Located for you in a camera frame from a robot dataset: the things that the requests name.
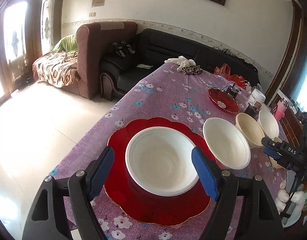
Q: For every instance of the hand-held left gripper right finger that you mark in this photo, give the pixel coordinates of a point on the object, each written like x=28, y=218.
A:
x=206, y=172

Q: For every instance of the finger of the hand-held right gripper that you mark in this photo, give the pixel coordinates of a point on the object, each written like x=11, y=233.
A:
x=271, y=153
x=271, y=142

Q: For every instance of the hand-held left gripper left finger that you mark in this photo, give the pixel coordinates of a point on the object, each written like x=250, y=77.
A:
x=103, y=171

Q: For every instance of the cream bowl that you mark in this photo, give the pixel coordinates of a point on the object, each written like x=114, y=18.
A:
x=248, y=127

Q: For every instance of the large red plate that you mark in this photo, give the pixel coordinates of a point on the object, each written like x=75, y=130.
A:
x=118, y=200

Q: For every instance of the large white bowl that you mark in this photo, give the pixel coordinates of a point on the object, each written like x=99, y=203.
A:
x=163, y=162

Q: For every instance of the small red plate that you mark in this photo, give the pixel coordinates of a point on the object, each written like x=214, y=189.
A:
x=218, y=97

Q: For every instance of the person's right hand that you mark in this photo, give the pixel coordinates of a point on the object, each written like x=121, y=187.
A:
x=283, y=200

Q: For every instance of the wooden cabinet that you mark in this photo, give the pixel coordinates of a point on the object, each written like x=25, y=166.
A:
x=292, y=125

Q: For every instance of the pink bottle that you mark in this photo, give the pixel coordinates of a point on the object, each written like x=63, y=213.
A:
x=279, y=110

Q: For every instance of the dark jar with cork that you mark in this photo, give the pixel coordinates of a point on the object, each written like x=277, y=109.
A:
x=251, y=111

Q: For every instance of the white jar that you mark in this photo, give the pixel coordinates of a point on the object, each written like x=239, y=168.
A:
x=257, y=97

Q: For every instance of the clear plastic bag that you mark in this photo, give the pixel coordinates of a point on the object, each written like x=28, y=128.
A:
x=253, y=86

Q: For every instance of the black round device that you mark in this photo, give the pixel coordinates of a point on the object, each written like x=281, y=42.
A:
x=232, y=92

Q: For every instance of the red plastic bag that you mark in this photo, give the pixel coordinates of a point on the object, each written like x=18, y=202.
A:
x=224, y=71

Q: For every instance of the purple floral tablecloth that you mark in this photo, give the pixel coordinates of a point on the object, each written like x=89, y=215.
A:
x=163, y=92

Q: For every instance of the dark clothes on sofa back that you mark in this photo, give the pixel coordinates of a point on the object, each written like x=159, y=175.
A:
x=233, y=55

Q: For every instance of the leopard print pouch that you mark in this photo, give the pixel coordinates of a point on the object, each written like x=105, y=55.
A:
x=192, y=70

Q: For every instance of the papers on sofa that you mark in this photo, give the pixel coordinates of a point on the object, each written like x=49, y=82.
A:
x=144, y=66

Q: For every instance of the patterned blanket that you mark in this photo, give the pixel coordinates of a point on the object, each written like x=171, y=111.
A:
x=56, y=67

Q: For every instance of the white gloves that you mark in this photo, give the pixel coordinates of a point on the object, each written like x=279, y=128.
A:
x=183, y=60

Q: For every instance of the brown armchair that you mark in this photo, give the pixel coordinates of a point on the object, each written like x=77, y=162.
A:
x=91, y=55

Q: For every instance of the dark shoes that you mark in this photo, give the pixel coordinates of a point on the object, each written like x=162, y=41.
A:
x=24, y=83

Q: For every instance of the black gear on sofa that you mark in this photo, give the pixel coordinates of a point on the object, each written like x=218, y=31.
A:
x=122, y=48

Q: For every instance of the black sofa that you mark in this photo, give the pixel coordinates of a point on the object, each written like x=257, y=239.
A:
x=173, y=47

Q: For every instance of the green cushion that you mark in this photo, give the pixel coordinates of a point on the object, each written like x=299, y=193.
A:
x=67, y=43

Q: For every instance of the wooden glass door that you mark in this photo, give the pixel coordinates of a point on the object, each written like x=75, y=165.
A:
x=33, y=25

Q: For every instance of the wall plaque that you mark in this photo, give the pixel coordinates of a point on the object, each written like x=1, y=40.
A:
x=98, y=0

